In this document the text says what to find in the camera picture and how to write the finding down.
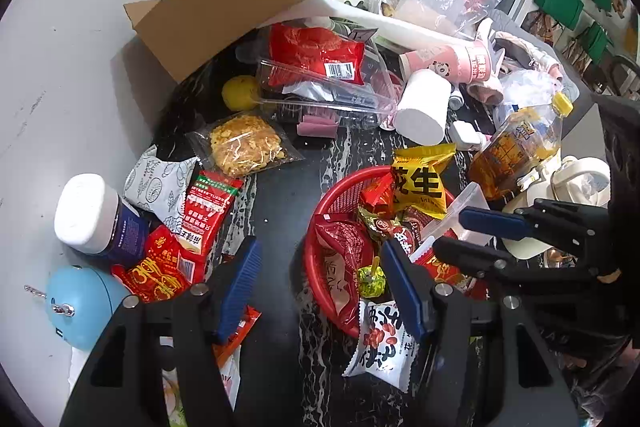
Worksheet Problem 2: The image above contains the red orange snack packet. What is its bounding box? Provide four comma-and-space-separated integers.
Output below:
409, 248, 488, 301

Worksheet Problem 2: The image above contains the white red peanut packet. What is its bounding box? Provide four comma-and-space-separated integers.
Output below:
343, 300, 419, 393

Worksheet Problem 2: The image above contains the yellow green lollipop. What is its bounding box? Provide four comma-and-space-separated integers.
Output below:
358, 256, 386, 299

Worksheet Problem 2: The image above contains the yellow peanut packet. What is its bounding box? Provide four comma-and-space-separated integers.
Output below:
392, 143, 457, 220

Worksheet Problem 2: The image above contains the green cereal packet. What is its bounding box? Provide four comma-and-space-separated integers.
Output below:
358, 206, 418, 254

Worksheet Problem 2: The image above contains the dark red snack packet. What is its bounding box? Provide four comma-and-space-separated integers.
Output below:
314, 213, 374, 329

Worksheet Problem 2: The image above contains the white electric kettle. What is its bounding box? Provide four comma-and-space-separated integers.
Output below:
503, 156, 611, 262

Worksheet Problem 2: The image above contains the yellow cap tea bottle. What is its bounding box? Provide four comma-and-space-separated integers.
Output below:
468, 92, 573, 200

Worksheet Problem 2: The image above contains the light blue round gadget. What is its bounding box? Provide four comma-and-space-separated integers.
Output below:
24, 265, 130, 352

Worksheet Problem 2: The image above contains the orange small sachet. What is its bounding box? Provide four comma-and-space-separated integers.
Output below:
214, 306, 262, 367

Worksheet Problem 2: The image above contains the pink green wipes pack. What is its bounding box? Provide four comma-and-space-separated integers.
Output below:
160, 338, 241, 426

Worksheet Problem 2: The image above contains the red orange candy packet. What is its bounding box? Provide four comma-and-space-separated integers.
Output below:
111, 225, 205, 303

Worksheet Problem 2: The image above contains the red plastic basket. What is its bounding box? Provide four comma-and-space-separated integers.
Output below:
304, 164, 490, 339

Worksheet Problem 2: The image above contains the pink panda paper cup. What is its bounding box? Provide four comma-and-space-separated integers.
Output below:
399, 42, 491, 84

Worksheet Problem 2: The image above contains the white lid blue jar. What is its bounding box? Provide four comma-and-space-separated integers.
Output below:
53, 173, 149, 267

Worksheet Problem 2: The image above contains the white patterned small packet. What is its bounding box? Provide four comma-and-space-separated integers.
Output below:
124, 145, 198, 234

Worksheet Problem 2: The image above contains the clear plastic tray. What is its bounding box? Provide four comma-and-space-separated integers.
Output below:
235, 20, 399, 131

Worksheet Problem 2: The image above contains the golden noodle snack bag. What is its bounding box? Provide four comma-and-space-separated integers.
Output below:
186, 112, 304, 178

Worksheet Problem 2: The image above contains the red bag in tray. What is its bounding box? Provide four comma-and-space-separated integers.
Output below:
268, 23, 366, 86

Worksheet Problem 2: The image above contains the yellow lemon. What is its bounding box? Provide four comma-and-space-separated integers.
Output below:
221, 75, 260, 112

